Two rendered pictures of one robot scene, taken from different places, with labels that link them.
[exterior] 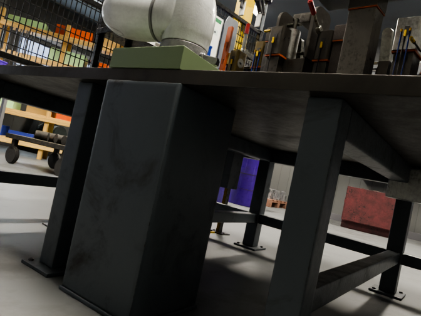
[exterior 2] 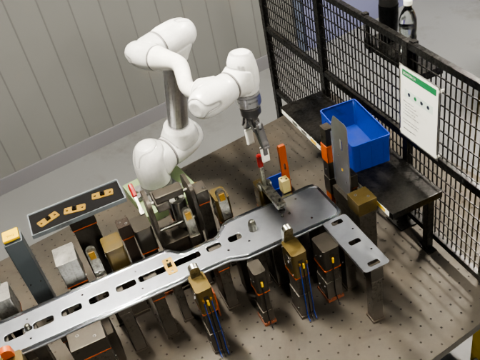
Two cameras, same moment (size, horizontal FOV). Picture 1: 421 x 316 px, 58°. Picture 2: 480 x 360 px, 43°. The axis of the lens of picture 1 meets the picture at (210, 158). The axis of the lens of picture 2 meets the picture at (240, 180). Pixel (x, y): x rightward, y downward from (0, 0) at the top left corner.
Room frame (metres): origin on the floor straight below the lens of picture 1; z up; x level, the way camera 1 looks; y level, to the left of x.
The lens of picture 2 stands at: (2.75, -1.69, 2.58)
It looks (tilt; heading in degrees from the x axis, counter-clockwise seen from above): 38 degrees down; 120
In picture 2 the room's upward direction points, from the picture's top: 13 degrees counter-clockwise
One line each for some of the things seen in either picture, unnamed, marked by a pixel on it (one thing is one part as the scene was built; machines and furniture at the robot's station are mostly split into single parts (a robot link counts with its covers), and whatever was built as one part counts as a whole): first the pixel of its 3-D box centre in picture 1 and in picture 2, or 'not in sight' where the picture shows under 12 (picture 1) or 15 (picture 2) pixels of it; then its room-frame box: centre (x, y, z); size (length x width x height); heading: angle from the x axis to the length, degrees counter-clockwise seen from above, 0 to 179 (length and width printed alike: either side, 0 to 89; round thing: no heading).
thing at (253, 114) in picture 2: not in sight; (251, 115); (1.89, -0.05, 1.39); 0.08 x 0.07 x 0.09; 137
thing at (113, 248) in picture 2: not in sight; (125, 273); (1.43, -0.48, 0.89); 0.12 x 0.08 x 0.38; 136
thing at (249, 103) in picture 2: not in sight; (248, 98); (1.89, -0.05, 1.47); 0.09 x 0.09 x 0.06
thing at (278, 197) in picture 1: (255, 194); not in sight; (7.46, -1.01, 0.16); 1.13 x 0.78 x 0.32; 55
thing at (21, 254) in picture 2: not in sight; (34, 277); (1.09, -0.61, 0.92); 0.08 x 0.08 x 0.44; 46
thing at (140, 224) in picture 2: (319, 80); (151, 255); (1.49, -0.36, 0.89); 0.12 x 0.07 x 0.38; 136
